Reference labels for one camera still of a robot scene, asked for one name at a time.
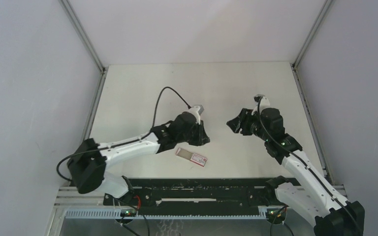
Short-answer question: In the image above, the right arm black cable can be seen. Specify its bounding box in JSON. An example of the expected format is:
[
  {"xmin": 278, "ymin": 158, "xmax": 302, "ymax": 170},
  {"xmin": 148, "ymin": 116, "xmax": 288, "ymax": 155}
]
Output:
[{"xmin": 256, "ymin": 97, "xmax": 362, "ymax": 236}]

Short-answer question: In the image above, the corner aluminium post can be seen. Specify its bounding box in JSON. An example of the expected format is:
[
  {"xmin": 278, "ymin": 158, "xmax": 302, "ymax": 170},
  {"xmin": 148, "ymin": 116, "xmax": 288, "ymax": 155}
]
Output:
[
  {"xmin": 59, "ymin": 0, "xmax": 105, "ymax": 74},
  {"xmin": 292, "ymin": 0, "xmax": 335, "ymax": 71}
]

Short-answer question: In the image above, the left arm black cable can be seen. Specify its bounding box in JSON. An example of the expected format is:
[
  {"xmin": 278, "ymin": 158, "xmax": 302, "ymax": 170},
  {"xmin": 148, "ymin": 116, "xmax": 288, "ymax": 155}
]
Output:
[{"xmin": 56, "ymin": 86, "xmax": 192, "ymax": 236}]

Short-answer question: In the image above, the circuit board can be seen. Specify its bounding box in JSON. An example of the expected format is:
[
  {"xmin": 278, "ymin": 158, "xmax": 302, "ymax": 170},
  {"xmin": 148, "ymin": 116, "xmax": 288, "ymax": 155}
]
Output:
[
  {"xmin": 120, "ymin": 209, "xmax": 138, "ymax": 217},
  {"xmin": 267, "ymin": 209, "xmax": 286, "ymax": 220}
]

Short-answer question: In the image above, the left circuit board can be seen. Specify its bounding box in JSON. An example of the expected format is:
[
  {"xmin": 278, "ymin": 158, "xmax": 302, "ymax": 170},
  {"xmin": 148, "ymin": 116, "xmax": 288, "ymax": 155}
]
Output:
[{"xmin": 120, "ymin": 209, "xmax": 138, "ymax": 217}]

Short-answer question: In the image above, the red white staple box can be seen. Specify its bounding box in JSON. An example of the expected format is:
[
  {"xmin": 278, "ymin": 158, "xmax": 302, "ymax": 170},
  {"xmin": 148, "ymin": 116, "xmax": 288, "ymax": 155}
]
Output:
[{"xmin": 176, "ymin": 147, "xmax": 208, "ymax": 167}]

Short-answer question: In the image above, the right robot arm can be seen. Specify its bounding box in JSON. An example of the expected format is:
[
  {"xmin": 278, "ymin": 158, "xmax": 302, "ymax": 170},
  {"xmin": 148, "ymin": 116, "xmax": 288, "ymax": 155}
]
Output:
[{"xmin": 226, "ymin": 108, "xmax": 365, "ymax": 236}]

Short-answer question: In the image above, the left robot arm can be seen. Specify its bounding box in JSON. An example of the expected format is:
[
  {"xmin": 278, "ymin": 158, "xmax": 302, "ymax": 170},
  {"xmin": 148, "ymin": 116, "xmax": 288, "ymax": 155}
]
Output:
[{"xmin": 63, "ymin": 105, "xmax": 210, "ymax": 205}]

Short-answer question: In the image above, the right circuit board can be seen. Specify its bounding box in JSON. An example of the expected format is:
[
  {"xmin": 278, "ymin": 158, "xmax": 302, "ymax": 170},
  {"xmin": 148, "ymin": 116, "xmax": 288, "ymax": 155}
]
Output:
[{"xmin": 267, "ymin": 209, "xmax": 286, "ymax": 220}]

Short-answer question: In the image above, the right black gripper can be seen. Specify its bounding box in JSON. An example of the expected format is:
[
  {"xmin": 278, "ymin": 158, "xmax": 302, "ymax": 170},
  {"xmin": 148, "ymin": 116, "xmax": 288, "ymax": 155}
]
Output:
[{"xmin": 227, "ymin": 108, "xmax": 270, "ymax": 142}]

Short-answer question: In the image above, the white cable duct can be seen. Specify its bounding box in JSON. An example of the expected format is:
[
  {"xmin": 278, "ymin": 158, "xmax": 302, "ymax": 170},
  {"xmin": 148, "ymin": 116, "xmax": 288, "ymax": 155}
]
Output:
[{"xmin": 64, "ymin": 209, "xmax": 270, "ymax": 220}]

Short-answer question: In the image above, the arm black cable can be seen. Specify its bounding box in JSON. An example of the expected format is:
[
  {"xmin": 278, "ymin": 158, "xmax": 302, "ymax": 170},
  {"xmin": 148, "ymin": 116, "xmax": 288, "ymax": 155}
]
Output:
[
  {"xmin": 56, "ymin": 86, "xmax": 192, "ymax": 236},
  {"xmin": 256, "ymin": 97, "xmax": 362, "ymax": 236}
]

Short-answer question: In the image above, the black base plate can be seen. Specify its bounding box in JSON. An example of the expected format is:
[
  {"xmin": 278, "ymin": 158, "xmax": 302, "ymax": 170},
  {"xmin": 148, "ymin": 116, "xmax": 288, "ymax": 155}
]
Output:
[{"xmin": 120, "ymin": 176, "xmax": 300, "ymax": 217}]

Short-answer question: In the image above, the right corner aluminium post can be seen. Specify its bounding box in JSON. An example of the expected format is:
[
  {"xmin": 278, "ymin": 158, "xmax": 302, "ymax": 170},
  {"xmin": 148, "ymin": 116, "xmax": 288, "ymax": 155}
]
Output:
[{"xmin": 292, "ymin": 0, "xmax": 335, "ymax": 71}]

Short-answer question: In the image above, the aluminium rail frame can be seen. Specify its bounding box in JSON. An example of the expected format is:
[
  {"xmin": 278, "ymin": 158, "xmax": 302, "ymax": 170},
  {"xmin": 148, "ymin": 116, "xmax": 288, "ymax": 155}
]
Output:
[{"xmin": 53, "ymin": 185, "xmax": 351, "ymax": 209}]

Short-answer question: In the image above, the left corner aluminium post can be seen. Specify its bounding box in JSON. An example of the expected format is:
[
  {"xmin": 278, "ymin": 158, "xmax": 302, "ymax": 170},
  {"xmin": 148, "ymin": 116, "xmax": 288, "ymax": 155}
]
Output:
[{"xmin": 59, "ymin": 0, "xmax": 105, "ymax": 74}]

